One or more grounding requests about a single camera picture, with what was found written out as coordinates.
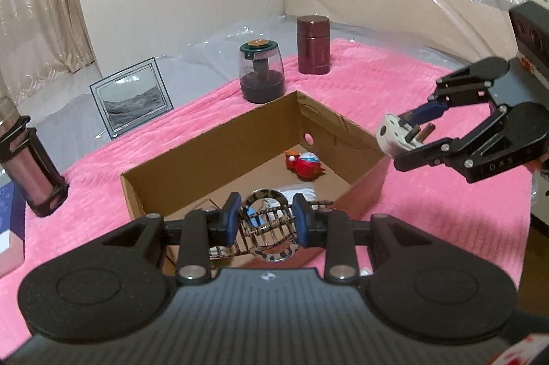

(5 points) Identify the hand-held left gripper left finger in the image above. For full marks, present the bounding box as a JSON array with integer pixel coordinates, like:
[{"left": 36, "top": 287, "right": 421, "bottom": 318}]
[{"left": 101, "top": 192, "right": 241, "bottom": 285}]

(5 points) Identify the maroon thermos jar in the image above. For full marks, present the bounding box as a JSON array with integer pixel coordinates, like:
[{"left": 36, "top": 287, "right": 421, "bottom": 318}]
[{"left": 296, "top": 15, "right": 331, "bottom": 75}]

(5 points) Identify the pink fluffy blanket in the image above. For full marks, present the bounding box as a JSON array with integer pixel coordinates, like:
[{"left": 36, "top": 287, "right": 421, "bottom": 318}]
[{"left": 0, "top": 39, "right": 535, "bottom": 349}]

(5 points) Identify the clear grinder with green lid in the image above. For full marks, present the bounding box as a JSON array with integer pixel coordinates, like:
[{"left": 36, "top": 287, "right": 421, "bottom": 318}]
[{"left": 238, "top": 39, "right": 286, "bottom": 104}]

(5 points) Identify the white and blue book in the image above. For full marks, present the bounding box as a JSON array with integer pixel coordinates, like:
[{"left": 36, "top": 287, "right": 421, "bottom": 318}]
[{"left": 0, "top": 180, "right": 27, "bottom": 277}]

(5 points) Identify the brown cardboard box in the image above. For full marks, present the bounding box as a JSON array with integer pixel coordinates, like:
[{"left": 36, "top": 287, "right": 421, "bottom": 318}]
[{"left": 120, "top": 90, "right": 393, "bottom": 277}]

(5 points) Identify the red toy bird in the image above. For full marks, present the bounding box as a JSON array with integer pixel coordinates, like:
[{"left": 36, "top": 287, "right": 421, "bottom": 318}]
[{"left": 283, "top": 149, "right": 325, "bottom": 181}]

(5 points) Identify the beige curtain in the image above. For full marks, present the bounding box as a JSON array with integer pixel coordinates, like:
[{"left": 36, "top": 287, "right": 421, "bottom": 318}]
[{"left": 0, "top": 0, "right": 97, "bottom": 108}]

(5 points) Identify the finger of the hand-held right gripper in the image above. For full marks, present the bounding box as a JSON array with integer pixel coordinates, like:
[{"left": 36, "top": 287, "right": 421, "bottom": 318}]
[
  {"left": 394, "top": 105, "right": 522, "bottom": 172},
  {"left": 401, "top": 57, "right": 511, "bottom": 127}
]

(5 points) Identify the white plug adapter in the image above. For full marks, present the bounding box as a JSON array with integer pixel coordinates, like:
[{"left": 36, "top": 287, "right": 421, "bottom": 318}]
[{"left": 376, "top": 113, "right": 434, "bottom": 157}]

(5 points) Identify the pink flask with black sleeve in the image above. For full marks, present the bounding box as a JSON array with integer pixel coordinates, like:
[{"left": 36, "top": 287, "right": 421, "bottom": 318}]
[{"left": 0, "top": 96, "right": 70, "bottom": 217}]

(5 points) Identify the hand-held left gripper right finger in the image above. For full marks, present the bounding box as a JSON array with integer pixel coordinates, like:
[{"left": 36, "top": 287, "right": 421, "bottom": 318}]
[{"left": 293, "top": 193, "right": 434, "bottom": 284}]

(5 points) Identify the leopard print hair clip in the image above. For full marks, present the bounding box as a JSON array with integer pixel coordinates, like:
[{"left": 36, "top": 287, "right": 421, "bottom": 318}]
[{"left": 209, "top": 187, "right": 334, "bottom": 263}]

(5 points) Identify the red white printed cloth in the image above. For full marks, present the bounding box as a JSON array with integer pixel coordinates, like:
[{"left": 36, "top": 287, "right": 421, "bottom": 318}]
[{"left": 502, "top": 331, "right": 549, "bottom": 365}]

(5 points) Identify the framed grey landscape picture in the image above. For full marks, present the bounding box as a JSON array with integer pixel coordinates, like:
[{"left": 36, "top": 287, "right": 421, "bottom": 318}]
[{"left": 89, "top": 57, "right": 174, "bottom": 140}]

